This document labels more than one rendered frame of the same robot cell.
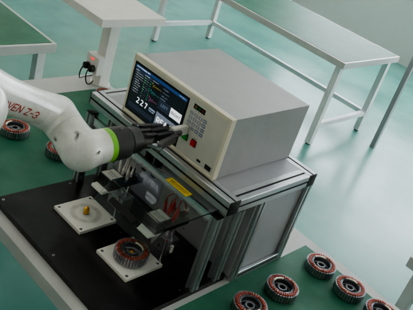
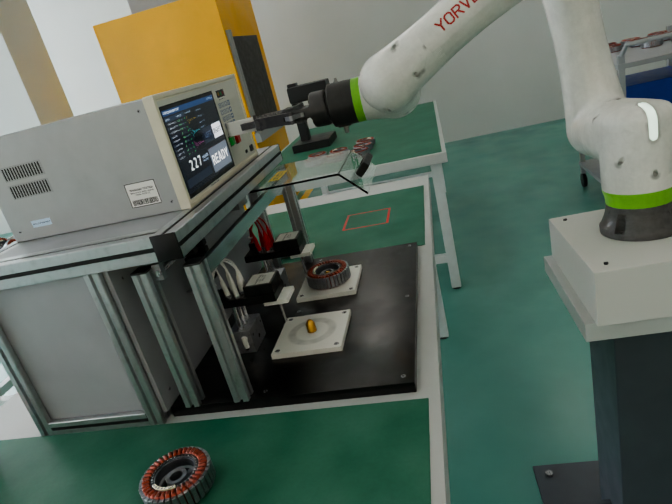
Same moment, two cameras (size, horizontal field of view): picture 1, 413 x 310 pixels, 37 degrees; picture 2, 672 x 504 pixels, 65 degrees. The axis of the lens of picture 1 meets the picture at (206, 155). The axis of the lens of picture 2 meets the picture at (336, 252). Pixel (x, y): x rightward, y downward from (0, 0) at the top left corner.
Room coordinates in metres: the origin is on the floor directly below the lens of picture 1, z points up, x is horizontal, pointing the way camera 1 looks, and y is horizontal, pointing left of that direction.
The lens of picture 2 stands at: (1.94, 1.28, 1.32)
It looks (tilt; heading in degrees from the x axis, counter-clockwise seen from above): 21 degrees down; 248
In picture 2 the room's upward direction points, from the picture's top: 15 degrees counter-clockwise
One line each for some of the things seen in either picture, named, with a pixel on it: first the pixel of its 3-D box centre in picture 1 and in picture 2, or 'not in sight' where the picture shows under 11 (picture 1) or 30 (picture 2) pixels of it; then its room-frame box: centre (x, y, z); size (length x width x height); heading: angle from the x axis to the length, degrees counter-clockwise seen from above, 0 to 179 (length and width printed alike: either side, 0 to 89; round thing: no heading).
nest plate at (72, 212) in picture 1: (85, 214); (312, 333); (1.65, 0.32, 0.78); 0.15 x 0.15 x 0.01; 54
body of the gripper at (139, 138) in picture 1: (137, 138); (309, 111); (1.47, 0.19, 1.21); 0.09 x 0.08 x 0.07; 144
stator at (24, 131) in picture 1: (15, 128); not in sight; (2.04, 0.74, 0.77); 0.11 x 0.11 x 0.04
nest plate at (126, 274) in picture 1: (129, 258); (330, 282); (1.51, 0.13, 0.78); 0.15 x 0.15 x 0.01; 54
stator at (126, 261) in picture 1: (131, 252); (328, 274); (1.50, 0.13, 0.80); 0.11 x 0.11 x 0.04
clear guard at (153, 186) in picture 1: (163, 202); (306, 180); (1.48, 0.07, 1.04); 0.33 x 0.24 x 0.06; 144
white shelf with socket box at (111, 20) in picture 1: (99, 50); not in sight; (2.58, 0.61, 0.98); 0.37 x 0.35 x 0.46; 54
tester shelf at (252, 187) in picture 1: (201, 138); (154, 204); (1.84, 0.03, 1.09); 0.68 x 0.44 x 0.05; 54
